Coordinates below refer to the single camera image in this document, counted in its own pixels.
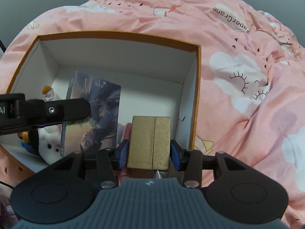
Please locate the gold rectangular box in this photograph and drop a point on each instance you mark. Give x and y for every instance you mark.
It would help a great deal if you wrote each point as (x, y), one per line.
(149, 143)

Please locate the pink printed blanket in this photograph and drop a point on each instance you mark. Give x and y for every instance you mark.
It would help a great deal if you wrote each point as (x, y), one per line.
(238, 112)

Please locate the pink fabric pouch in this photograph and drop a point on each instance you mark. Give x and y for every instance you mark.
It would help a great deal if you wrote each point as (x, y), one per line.
(125, 133)

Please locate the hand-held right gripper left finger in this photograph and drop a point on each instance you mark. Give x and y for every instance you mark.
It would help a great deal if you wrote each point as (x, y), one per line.
(122, 155)

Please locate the orange-edged white cardboard box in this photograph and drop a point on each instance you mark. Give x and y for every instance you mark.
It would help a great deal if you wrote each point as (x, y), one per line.
(131, 59)

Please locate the white plush toy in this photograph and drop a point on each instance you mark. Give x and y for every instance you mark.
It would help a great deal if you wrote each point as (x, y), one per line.
(51, 148)

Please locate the purple fuzzy clothing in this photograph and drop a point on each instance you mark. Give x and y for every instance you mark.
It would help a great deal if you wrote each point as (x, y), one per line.
(4, 214)

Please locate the duck plush toy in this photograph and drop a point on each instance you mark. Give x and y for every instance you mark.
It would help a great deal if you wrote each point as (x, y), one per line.
(51, 94)

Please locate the illustrated book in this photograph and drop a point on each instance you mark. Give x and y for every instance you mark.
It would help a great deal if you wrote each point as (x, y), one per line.
(100, 114)

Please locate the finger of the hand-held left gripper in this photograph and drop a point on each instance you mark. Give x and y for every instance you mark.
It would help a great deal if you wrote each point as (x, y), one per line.
(43, 126)
(69, 109)

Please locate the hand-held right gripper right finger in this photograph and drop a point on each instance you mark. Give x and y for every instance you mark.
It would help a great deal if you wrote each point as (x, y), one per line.
(175, 156)

